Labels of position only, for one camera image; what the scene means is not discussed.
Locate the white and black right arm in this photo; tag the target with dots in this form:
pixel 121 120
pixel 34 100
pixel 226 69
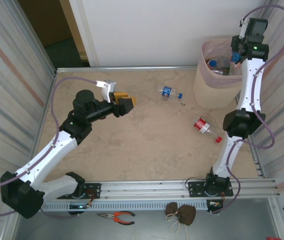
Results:
pixel 249 82

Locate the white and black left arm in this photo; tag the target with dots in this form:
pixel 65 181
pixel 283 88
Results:
pixel 47 155

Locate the pink plastic bin liner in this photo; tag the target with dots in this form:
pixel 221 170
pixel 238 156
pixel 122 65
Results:
pixel 207 50

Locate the beige ribbed waste bin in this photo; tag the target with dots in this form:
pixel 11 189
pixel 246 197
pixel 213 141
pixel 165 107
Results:
pixel 212 95

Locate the long pepsi bottle blue cap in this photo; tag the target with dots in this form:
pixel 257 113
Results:
pixel 167 91

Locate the red label bottle red cap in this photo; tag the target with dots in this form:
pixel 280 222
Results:
pixel 202 124

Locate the brown wooden door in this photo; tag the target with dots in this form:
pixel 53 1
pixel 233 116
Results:
pixel 47 22

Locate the small red object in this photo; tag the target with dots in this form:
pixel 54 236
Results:
pixel 272 238

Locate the aluminium table edge rail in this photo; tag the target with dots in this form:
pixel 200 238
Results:
pixel 124 68

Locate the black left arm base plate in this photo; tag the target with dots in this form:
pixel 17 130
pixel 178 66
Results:
pixel 94 187

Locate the aluminium mounting rail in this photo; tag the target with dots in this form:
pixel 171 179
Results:
pixel 144 188

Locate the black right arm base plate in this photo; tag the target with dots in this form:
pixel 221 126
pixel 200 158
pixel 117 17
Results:
pixel 194 186

